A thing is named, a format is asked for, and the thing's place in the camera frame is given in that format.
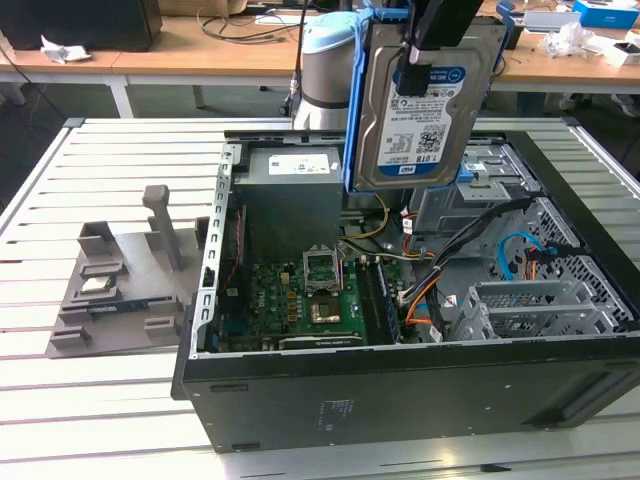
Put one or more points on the clear plastic bag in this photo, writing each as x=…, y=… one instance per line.
x=570, y=40

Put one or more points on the green motherboard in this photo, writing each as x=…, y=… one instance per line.
x=270, y=300

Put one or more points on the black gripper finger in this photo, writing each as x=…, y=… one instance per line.
x=440, y=25

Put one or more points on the black RAM slot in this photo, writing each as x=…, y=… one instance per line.
x=389, y=302
x=367, y=302
x=382, y=302
x=375, y=302

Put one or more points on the grey metal disk bay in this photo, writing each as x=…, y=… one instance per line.
x=525, y=320

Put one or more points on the hard disk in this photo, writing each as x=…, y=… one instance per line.
x=425, y=145

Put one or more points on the grey power supply unit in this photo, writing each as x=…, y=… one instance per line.
x=290, y=215

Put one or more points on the black graphics card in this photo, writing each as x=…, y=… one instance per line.
x=320, y=343

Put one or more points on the wooden desk white frame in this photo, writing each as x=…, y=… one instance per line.
x=200, y=60
x=75, y=67

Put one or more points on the big black box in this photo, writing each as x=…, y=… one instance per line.
x=75, y=25

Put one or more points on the black PC case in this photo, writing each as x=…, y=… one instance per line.
x=400, y=400

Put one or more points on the grey metal drive cage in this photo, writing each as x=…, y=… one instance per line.
x=450, y=215

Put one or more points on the white crumpled paper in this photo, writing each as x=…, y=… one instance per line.
x=65, y=50

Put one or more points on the white box with phone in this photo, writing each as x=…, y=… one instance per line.
x=627, y=52

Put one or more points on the blue cardboard box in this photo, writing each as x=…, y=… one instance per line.
x=605, y=17

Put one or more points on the flat grey box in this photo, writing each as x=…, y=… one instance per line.
x=550, y=21

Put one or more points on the blue RAM stick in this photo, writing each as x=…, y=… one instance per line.
x=110, y=307

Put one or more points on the grey parts rack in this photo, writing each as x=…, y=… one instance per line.
x=140, y=280

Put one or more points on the silver CPU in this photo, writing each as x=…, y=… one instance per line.
x=97, y=285

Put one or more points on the CPU socket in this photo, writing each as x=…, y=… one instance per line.
x=324, y=312

